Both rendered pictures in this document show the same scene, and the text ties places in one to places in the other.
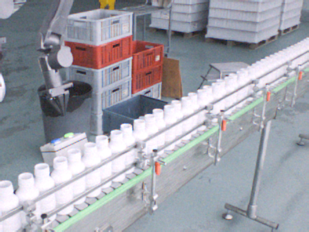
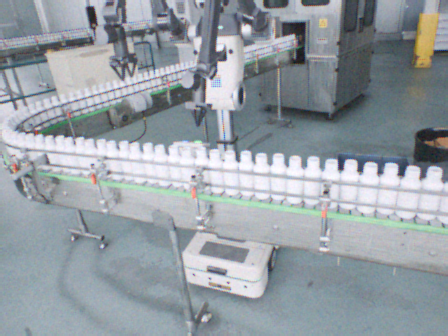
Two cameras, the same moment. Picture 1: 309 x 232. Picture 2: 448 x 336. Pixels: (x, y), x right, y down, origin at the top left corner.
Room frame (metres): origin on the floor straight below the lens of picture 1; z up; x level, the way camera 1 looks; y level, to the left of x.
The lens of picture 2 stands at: (0.93, -1.14, 1.66)
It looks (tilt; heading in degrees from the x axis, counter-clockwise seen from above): 26 degrees down; 72
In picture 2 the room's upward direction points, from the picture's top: 5 degrees counter-clockwise
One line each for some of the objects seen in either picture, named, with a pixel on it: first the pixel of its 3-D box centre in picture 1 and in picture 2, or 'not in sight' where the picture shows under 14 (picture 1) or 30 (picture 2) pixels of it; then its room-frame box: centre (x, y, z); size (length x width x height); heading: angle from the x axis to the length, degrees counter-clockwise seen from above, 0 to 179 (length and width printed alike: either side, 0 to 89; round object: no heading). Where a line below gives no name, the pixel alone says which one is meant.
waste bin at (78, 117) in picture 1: (67, 124); (440, 176); (3.13, 0.39, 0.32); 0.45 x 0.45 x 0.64
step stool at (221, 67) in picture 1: (225, 79); not in sight; (4.76, -1.38, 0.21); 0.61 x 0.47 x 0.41; 12
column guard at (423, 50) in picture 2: not in sight; (425, 40); (7.54, 4.50, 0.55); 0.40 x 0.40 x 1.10; 49
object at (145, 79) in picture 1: (134, 74); not in sight; (4.54, -0.24, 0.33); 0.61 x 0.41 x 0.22; 142
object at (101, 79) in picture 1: (99, 70); not in sight; (3.94, 0.14, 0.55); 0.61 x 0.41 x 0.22; 146
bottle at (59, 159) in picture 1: (61, 185); (138, 162); (0.96, 0.14, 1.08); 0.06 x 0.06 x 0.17
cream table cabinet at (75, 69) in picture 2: not in sight; (100, 87); (0.75, 4.37, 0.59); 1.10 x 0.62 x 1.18; 31
